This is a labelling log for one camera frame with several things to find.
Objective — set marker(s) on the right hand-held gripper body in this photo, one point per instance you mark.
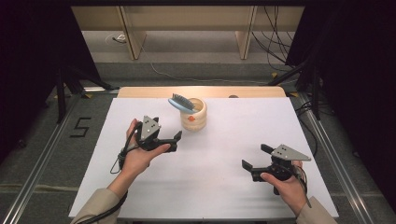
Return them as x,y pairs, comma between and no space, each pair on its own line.
288,154

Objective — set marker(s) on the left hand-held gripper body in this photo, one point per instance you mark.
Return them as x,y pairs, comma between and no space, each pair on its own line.
149,129

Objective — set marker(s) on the small wooden cup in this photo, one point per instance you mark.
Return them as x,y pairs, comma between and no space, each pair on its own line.
194,123

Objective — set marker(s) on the light blue hairbrush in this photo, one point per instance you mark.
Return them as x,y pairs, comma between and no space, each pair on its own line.
182,104

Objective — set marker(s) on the person's left hand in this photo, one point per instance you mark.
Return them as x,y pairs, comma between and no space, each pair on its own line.
137,161

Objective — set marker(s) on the person's right hand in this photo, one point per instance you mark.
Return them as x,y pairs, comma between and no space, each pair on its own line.
291,193

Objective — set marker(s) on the white table board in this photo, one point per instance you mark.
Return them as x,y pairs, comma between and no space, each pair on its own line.
249,124

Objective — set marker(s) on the black metal stand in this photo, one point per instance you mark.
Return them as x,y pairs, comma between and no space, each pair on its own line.
316,102

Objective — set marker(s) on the white floor socket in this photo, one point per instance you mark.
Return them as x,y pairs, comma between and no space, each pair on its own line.
120,38

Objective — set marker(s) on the black tripod stand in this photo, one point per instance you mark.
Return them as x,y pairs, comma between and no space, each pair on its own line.
60,99

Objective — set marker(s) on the black curtain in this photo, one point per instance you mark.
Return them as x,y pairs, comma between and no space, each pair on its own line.
28,62
358,77

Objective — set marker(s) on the beige wooden desk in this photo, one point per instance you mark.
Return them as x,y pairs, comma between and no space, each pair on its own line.
186,18

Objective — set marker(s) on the metal floor rail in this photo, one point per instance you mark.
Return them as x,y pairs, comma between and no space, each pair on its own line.
332,155
40,165

